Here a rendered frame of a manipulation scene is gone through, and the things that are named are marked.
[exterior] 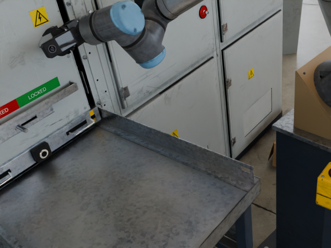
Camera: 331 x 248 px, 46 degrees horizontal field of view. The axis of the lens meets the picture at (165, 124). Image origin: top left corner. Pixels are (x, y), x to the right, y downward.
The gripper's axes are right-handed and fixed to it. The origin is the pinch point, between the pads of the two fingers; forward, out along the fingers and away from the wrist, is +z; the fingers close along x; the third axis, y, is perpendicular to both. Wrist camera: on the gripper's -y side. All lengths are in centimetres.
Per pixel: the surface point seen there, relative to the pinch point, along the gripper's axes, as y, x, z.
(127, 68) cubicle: 30.7, -23.8, -2.3
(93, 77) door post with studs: 16.7, -19.4, 2.6
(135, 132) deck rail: 8.9, -40.2, -11.4
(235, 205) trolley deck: -12, -53, -53
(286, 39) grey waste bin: 255, -109, 6
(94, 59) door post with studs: 19.1, -13.7, 0.4
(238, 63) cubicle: 103, -61, -13
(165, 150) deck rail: 4, -45, -25
